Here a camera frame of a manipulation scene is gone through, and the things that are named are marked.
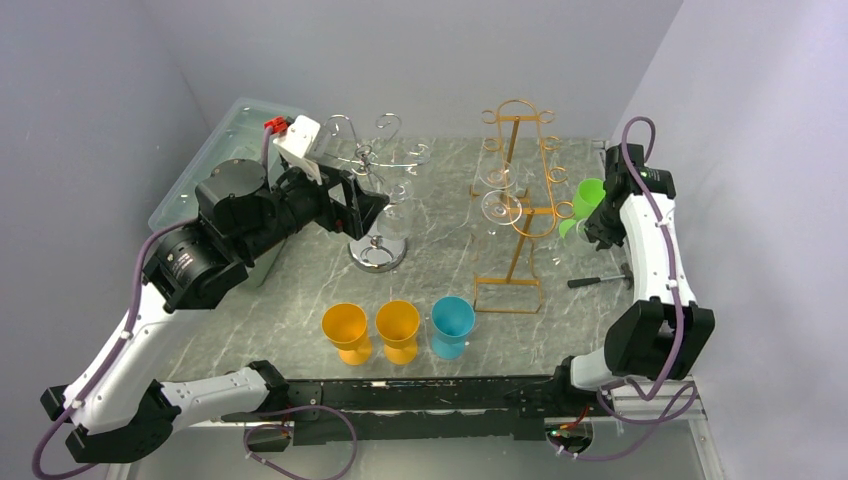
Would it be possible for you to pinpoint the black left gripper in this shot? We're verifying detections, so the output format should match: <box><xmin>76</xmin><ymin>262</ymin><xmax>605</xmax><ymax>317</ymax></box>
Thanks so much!
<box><xmin>237</xmin><ymin>154</ymin><xmax>388</xmax><ymax>262</ymax></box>

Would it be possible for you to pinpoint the clear wine glass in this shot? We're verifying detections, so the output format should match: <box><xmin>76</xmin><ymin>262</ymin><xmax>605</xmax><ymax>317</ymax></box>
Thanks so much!
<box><xmin>477</xmin><ymin>191</ymin><xmax>524</xmax><ymax>236</ymax></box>
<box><xmin>571</xmin><ymin>219</ymin><xmax>595</xmax><ymax>256</ymax></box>
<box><xmin>476</xmin><ymin>159</ymin><xmax>517</xmax><ymax>193</ymax></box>

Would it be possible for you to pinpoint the green plastic wine glass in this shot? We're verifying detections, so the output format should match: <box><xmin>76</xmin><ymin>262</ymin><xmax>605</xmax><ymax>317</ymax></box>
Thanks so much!
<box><xmin>558</xmin><ymin>178</ymin><xmax>605</xmax><ymax>239</ymax></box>

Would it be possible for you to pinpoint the orange plastic wine glass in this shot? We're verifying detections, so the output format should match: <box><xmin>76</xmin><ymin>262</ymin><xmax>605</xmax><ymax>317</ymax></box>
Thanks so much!
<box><xmin>376</xmin><ymin>300</ymin><xmax>421</xmax><ymax>365</ymax></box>
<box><xmin>321</xmin><ymin>303</ymin><xmax>372</xmax><ymax>366</ymax></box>

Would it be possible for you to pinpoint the blue plastic wine glass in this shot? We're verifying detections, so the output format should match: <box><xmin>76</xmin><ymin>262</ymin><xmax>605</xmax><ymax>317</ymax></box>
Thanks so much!
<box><xmin>431</xmin><ymin>296</ymin><xmax>476</xmax><ymax>360</ymax></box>

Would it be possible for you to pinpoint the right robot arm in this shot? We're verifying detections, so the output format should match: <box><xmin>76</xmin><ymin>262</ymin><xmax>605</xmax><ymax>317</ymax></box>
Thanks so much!
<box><xmin>550</xmin><ymin>144</ymin><xmax>715</xmax><ymax>415</ymax></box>

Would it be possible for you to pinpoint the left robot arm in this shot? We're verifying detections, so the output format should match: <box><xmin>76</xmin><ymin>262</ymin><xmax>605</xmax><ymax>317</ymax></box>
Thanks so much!
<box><xmin>41</xmin><ymin>159</ymin><xmax>389</xmax><ymax>466</ymax></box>

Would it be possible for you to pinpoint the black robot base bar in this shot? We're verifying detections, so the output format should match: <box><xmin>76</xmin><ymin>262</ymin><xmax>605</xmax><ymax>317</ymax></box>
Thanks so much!
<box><xmin>275</xmin><ymin>373</ymin><xmax>599</xmax><ymax>446</ymax></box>

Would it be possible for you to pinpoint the clear ribbed glass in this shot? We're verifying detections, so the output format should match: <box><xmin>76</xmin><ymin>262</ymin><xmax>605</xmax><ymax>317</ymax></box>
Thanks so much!
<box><xmin>402</xmin><ymin>140</ymin><xmax>435</xmax><ymax>199</ymax></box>
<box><xmin>377</xmin><ymin>178</ymin><xmax>414</xmax><ymax>241</ymax></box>

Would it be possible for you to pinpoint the translucent green storage box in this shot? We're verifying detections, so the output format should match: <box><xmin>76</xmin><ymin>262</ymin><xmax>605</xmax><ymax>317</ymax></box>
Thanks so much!
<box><xmin>143</xmin><ymin>113</ymin><xmax>299</xmax><ymax>298</ymax></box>

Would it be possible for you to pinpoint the chrome wire glass rack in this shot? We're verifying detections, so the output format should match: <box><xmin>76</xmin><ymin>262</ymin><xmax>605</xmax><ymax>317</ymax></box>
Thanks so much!
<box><xmin>324</xmin><ymin>113</ymin><xmax>416</xmax><ymax>273</ymax></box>

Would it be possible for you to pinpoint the gold wire glass rack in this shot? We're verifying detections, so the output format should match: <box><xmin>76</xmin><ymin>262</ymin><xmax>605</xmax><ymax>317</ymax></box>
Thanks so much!
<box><xmin>469</xmin><ymin>99</ymin><xmax>574</xmax><ymax>314</ymax></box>

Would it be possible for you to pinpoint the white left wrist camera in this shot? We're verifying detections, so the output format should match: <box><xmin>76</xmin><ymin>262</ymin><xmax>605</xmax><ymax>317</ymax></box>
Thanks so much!
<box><xmin>264</xmin><ymin>115</ymin><xmax>330</xmax><ymax>185</ymax></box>

